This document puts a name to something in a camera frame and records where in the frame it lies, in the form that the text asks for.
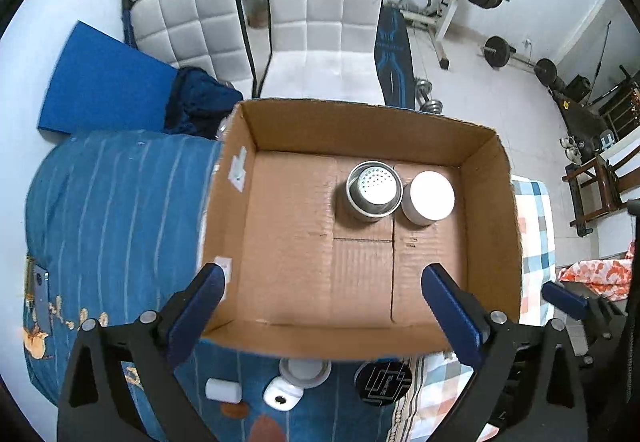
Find checkered blanket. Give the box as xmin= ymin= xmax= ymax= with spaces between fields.
xmin=390 ymin=174 xmax=576 ymax=442

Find blue striped blanket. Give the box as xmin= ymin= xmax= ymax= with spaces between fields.
xmin=22 ymin=129 xmax=417 ymax=442

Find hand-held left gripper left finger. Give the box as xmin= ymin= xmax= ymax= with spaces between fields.
xmin=57 ymin=263 xmax=226 ymax=442

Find small white cylinder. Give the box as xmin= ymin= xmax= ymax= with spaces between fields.
xmin=205 ymin=377 xmax=241 ymax=404

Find white quilted chair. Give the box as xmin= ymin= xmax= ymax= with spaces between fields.
xmin=253 ymin=0 xmax=389 ymax=105
xmin=121 ymin=0 xmax=256 ymax=98

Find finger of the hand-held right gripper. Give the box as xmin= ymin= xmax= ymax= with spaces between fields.
xmin=542 ymin=282 xmax=608 ymax=323

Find wooden chair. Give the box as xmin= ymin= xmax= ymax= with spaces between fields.
xmin=562 ymin=154 xmax=626 ymax=238

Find blue foam mat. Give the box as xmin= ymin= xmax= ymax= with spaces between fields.
xmin=37 ymin=20 xmax=179 ymax=135

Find white round lid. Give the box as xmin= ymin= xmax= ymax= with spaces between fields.
xmin=278 ymin=357 xmax=332 ymax=389

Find white table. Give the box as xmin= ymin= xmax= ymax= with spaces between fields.
xmin=597 ymin=124 xmax=640 ymax=263

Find short barbell with plates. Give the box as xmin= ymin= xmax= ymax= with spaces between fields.
xmin=482 ymin=35 xmax=559 ymax=88

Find white earbud case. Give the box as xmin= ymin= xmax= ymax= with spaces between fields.
xmin=263 ymin=377 xmax=304 ymax=411

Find chrome dumbbell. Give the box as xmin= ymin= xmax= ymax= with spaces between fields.
xmin=413 ymin=77 xmax=445 ymax=114

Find white round jar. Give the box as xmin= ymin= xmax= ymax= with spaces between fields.
xmin=402 ymin=170 xmax=456 ymax=227

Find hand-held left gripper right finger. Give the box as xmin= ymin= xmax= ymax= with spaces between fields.
xmin=421 ymin=263 xmax=589 ymax=442

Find grey smartphone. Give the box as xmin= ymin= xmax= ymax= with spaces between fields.
xmin=30 ymin=262 xmax=51 ymax=334

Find white shoes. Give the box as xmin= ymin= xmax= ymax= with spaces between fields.
xmin=559 ymin=135 xmax=584 ymax=163

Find orange floral cloth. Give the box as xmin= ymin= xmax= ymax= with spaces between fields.
xmin=558 ymin=259 xmax=636 ymax=303

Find cardboard box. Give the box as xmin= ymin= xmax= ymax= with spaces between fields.
xmin=199 ymin=98 xmax=525 ymax=364

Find dark blue cloth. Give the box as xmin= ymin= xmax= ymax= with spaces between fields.
xmin=164 ymin=66 xmax=244 ymax=141

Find black round coaster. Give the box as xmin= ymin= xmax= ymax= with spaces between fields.
xmin=353 ymin=359 xmax=414 ymax=407

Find metal strainer cup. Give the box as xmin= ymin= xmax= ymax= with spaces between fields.
xmin=346 ymin=161 xmax=404 ymax=223

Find black bag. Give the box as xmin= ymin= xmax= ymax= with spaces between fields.
xmin=549 ymin=76 xmax=621 ymax=158

